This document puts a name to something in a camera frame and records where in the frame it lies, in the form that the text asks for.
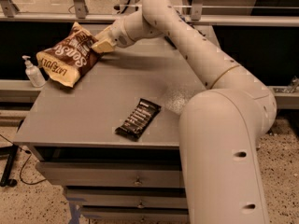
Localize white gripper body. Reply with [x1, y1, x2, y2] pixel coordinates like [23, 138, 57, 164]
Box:
[108, 18, 135, 48]

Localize metal railing frame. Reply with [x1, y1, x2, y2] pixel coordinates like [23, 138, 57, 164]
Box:
[0, 0, 299, 27]

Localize white pump bottle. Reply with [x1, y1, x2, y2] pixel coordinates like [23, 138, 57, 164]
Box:
[22, 55, 46, 88]

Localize black snack bar wrapper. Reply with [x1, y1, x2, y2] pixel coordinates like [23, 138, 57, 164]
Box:
[115, 98, 161, 141]

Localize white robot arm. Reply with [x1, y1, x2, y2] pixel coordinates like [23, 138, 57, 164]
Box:
[93, 0, 277, 224]

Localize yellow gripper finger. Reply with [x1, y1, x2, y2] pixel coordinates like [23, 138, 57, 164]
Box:
[92, 39, 115, 53]
[95, 26, 111, 41]

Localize brown chip bag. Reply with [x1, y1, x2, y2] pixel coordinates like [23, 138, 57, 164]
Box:
[36, 22, 101, 88]

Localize black stand leg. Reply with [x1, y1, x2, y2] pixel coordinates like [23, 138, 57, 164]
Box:
[0, 145, 18, 188]

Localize grey drawer cabinet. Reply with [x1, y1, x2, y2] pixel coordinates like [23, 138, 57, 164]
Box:
[14, 37, 205, 224]

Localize black cable on floor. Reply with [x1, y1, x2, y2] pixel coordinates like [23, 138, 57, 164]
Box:
[0, 133, 48, 186]

